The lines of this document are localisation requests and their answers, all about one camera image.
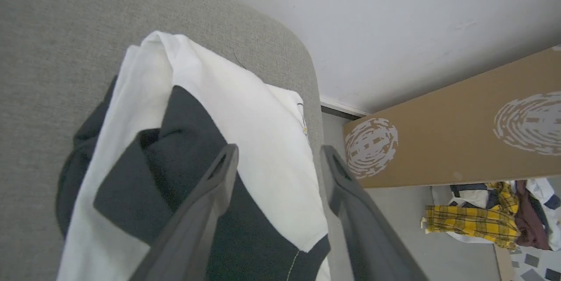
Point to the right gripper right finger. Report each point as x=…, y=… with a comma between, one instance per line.
x=368, y=237

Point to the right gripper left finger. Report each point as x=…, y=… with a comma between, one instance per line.
x=197, y=224

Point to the black and white garment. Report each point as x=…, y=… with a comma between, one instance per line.
x=254, y=119

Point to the yellow plaid cloth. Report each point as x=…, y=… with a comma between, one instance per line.
x=473, y=224

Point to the white and black cloth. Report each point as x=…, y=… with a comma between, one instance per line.
x=471, y=197

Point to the brown cardboard box white print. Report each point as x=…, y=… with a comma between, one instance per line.
x=447, y=140

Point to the dark red cloth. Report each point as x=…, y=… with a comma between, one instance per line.
x=530, y=224

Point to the white cloth grey squares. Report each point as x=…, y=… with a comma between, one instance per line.
x=539, y=268

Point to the white cloth navy patches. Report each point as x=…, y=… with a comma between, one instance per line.
x=543, y=190

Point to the grey fabric sofa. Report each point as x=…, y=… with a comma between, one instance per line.
x=52, y=53

